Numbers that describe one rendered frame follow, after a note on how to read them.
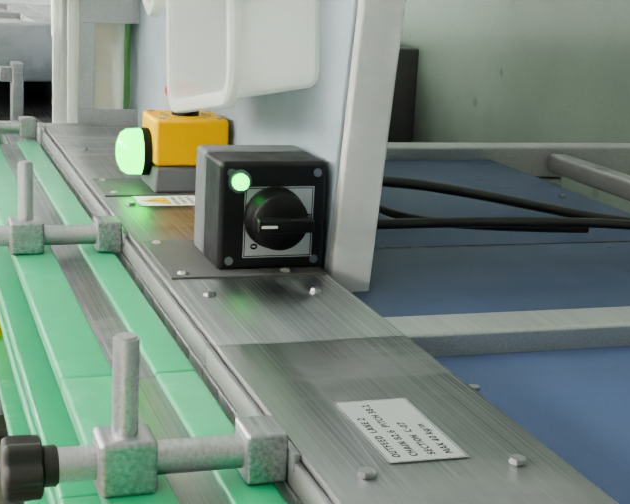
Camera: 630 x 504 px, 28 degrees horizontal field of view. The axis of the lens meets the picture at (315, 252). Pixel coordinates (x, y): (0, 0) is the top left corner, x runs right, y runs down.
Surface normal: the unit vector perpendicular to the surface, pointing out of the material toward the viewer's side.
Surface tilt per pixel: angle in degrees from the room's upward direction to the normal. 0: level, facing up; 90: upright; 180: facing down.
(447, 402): 90
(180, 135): 90
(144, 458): 90
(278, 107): 0
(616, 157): 90
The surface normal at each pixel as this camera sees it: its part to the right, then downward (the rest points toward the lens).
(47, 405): 0.05, -0.97
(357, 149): 0.30, 0.39
